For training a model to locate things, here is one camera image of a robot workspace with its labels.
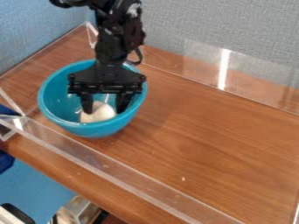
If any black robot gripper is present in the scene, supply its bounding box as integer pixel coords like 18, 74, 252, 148
68, 62, 146, 114

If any white toy mushroom brown cap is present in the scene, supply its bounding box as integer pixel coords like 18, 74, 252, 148
79, 101, 116, 123

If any blue plastic bowl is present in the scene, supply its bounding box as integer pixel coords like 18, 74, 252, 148
36, 58, 148, 138

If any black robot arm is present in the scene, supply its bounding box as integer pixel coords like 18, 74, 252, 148
50, 0, 146, 114

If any dark blue cloth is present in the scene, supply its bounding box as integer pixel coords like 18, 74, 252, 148
0, 103, 20, 174

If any clear acrylic back barrier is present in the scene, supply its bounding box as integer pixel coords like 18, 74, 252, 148
140, 40, 299, 115

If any clear acrylic barrier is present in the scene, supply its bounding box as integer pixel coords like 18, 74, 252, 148
0, 115, 244, 224
140, 40, 299, 115

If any clear acrylic front barrier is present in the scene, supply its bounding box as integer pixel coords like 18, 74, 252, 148
0, 115, 244, 224

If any black white object bottom left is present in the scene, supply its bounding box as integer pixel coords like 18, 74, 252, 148
0, 203, 36, 224

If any clear acrylic corner bracket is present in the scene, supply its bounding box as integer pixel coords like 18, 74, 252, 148
86, 22, 99, 48

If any clear acrylic left bracket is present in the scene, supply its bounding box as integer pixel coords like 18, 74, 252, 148
0, 88, 27, 141

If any grey metal frame below table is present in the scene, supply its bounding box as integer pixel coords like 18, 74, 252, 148
48, 195, 103, 224

